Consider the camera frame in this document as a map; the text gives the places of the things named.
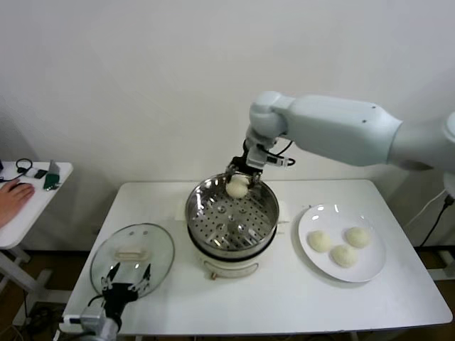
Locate black headset with cable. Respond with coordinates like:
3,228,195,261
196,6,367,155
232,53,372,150
0,158,35,184

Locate white steamed baozi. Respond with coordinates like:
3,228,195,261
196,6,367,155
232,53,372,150
306,230,333,254
329,244,358,269
343,227,373,249
225,178,250,199

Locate white power cable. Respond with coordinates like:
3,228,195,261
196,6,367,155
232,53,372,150
406,188,451,228

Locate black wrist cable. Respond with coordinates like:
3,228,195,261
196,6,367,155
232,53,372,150
87,293,106,310
272,137,296,168

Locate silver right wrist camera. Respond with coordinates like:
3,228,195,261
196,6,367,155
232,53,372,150
246,146,296,170

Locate white round plate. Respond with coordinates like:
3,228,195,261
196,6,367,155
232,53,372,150
291,203,387,284

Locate black floor cables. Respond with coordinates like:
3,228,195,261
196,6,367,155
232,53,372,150
12,294,67,337

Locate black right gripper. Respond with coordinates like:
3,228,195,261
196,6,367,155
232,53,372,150
224,155,264,191

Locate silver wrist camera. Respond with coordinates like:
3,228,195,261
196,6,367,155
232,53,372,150
62,305,108,330
246,146,296,170

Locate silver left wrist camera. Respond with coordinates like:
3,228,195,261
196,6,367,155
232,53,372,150
62,305,108,330

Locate white electric cooking pot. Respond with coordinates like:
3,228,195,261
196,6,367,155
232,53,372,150
173,200,289,282

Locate glass pot lid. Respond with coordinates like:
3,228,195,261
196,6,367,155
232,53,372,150
89,222,176,298

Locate person's bare hand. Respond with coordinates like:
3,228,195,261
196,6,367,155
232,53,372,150
0,178,36,228

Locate white side table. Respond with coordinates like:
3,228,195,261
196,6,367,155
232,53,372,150
0,162,75,313

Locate stainless steel steamer basket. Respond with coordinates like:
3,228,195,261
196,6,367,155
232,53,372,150
184,173,280,260

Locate black power cable with plug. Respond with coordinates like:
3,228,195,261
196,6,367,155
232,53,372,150
420,193,455,248

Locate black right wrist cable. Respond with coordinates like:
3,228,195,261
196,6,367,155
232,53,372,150
272,137,296,168

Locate white stand base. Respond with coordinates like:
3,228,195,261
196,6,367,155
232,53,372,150
424,248,455,282

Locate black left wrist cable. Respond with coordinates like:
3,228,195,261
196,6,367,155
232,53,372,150
87,293,106,310

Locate green and grey object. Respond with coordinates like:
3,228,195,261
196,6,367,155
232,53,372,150
43,159,63,193

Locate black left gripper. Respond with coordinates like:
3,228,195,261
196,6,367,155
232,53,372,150
100,263,153,319

